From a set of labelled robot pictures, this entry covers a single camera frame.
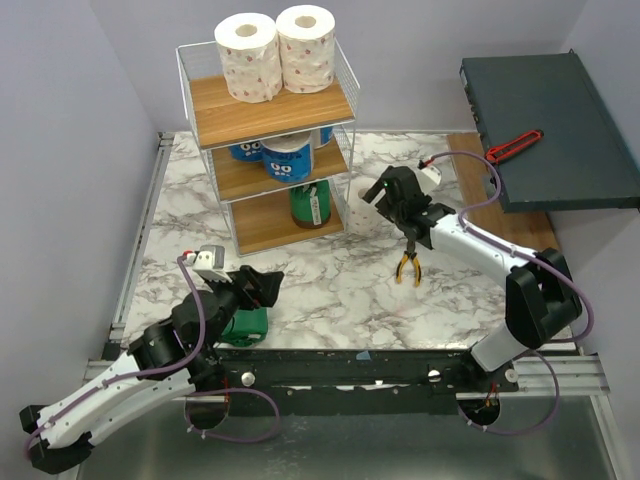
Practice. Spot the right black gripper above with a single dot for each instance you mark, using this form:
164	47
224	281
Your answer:
413	234

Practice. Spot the white wire wooden shelf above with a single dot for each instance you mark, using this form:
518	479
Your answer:
255	205

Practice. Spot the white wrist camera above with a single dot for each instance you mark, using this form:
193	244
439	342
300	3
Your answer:
428	176
208	263

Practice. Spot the brown paper roll green base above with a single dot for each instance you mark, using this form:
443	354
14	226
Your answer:
310	204

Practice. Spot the wooden board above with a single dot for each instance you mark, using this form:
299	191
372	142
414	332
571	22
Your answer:
532	230

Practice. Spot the blue cartoon-face paper roll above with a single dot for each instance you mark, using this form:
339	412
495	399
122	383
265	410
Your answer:
249	152

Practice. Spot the blue-bottom paper roll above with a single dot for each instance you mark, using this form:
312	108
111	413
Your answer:
288	158

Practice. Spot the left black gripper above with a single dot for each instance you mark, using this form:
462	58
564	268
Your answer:
265	285

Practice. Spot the red black utility knife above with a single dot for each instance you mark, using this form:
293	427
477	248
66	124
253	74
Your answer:
506	151

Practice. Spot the dark grey flat metal box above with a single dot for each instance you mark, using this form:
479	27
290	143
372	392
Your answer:
581	163

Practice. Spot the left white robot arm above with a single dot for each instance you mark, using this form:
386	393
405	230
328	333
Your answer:
172	358

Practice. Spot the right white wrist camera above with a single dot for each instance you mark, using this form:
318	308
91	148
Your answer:
428	176

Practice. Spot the pink dotted paper roll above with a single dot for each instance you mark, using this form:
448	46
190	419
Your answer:
249	52

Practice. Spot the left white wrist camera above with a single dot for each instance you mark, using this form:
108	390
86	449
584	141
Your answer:
208	263

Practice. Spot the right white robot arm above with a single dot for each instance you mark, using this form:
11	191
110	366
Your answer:
539	300

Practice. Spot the black metal base rail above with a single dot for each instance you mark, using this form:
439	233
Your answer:
252	382

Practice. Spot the plain white bottom paper roll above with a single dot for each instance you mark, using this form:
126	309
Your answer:
363	217

